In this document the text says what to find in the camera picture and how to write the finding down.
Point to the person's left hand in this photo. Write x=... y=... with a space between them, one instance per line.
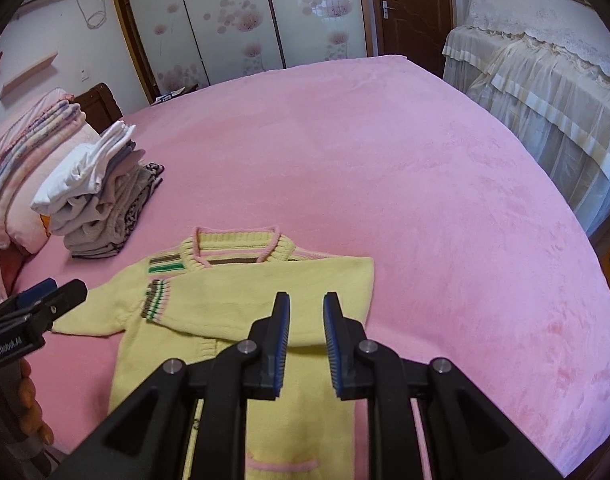
x=31 y=405

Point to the floral sliding door wardrobe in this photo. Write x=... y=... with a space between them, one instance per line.
x=235 y=20

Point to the lace covered furniture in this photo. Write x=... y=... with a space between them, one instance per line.
x=545 y=85

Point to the brown wooden door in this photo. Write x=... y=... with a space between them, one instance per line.
x=415 y=15

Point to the stack of folded clothes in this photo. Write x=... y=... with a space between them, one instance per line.
x=85 y=170

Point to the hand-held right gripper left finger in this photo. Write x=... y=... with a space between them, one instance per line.
x=282 y=320

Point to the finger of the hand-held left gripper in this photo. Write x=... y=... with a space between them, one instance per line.
x=35 y=291
x=67 y=297

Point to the white wall outlet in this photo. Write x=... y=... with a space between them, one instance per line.
x=84 y=76

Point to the wooden headboard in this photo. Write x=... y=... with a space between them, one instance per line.
x=102 y=105

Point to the pink wall shelf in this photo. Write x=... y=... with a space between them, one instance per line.
x=30 y=72

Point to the grey folded garment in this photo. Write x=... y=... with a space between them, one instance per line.
x=105 y=215

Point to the pink pillow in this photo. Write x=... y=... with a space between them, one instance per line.
x=27 y=220

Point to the small dark box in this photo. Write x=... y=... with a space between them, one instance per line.
x=172 y=94

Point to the pink bed blanket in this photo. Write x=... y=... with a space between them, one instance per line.
x=385 y=185

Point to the black white patterned garment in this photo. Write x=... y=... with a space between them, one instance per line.
x=145 y=185

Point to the pale purple folded garment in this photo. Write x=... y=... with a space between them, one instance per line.
x=122 y=162

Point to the yellow striped knit sweater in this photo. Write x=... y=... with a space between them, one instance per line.
x=225 y=305

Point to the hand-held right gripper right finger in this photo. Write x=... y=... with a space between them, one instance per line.
x=331 y=325

